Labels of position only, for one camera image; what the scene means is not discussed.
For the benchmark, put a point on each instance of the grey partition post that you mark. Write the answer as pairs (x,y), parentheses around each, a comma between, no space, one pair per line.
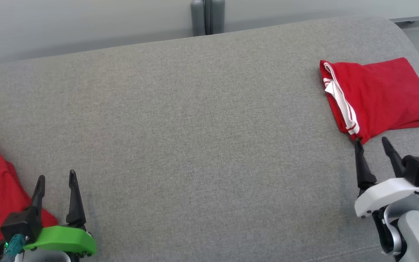
(207,16)

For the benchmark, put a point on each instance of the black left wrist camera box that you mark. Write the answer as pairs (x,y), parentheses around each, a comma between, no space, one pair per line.
(20,225)

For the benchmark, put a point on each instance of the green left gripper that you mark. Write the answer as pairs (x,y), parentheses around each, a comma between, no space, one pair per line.
(64,240)

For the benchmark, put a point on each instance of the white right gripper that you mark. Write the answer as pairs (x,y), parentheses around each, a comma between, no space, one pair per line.
(384,194)

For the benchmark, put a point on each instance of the grey baseboard strip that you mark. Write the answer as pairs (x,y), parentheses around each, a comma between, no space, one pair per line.
(416,19)

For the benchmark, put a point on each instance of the red Bulls 23 jersey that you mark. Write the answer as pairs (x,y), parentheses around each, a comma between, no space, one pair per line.
(387,94)

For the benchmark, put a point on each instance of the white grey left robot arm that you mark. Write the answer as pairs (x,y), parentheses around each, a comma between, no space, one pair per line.
(49,256)

